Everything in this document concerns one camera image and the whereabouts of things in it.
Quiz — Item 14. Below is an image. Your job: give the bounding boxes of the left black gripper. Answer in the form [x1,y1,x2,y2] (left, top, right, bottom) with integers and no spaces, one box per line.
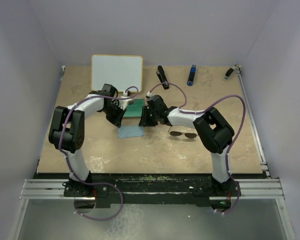
[101,103,127,128]

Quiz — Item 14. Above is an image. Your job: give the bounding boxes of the green lined glasses case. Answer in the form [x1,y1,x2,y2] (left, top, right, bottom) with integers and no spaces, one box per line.
[123,99,145,118]

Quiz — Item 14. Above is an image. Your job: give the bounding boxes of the aviator sunglasses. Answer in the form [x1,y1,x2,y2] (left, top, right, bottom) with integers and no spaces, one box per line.
[168,126,198,140]

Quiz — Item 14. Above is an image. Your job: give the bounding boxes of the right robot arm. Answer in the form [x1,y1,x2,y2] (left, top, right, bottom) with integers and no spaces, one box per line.
[139,95,241,196]

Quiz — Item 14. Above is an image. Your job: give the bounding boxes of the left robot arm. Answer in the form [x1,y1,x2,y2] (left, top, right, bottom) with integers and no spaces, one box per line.
[48,84,133,196]

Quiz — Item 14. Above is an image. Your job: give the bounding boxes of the black stapler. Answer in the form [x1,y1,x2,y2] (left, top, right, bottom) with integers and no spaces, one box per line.
[156,65,170,90]

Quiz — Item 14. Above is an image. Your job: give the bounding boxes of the blue stapler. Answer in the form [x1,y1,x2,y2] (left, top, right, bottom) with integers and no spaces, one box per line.
[187,64,197,86]

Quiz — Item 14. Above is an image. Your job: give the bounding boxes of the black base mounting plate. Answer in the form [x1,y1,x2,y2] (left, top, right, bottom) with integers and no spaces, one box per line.
[62,173,241,209]

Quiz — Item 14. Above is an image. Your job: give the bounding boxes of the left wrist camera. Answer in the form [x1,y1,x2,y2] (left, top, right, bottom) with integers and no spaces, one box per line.
[118,90,134,110]

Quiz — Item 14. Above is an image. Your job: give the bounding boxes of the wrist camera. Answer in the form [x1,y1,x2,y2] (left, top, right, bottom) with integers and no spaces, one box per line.
[118,90,134,110]
[146,91,153,99]

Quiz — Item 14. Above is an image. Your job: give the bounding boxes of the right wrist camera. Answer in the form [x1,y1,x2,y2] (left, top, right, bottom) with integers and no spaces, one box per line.
[146,91,153,99]

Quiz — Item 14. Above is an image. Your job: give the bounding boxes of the small whiteboard yellow frame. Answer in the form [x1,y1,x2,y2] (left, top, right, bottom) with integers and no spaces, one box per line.
[91,54,143,92]

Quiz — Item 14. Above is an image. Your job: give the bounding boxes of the black handled tool at corner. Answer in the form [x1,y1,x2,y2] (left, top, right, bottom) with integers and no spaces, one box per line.
[223,63,241,81]

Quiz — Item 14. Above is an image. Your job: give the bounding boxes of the aluminium rail frame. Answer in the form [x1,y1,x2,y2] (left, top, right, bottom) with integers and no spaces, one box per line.
[10,66,295,240]

